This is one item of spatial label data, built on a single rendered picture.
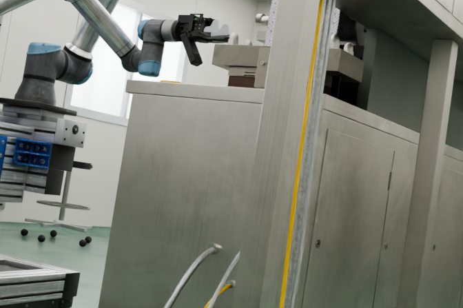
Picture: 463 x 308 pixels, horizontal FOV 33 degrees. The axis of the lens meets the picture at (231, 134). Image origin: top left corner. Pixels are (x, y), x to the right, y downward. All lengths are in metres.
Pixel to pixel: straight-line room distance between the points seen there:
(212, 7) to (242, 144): 6.40
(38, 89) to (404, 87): 1.29
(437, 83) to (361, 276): 0.60
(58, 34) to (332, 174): 4.85
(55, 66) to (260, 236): 1.63
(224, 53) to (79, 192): 4.89
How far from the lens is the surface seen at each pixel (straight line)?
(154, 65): 2.59
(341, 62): 2.04
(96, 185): 7.14
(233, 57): 2.19
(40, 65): 2.87
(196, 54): 2.50
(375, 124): 2.28
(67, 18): 6.74
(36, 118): 2.82
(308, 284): 2.00
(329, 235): 2.07
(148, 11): 7.52
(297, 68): 1.44
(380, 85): 2.29
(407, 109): 2.52
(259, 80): 2.11
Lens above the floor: 0.64
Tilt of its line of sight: 4 degrees up
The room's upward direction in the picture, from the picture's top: 9 degrees clockwise
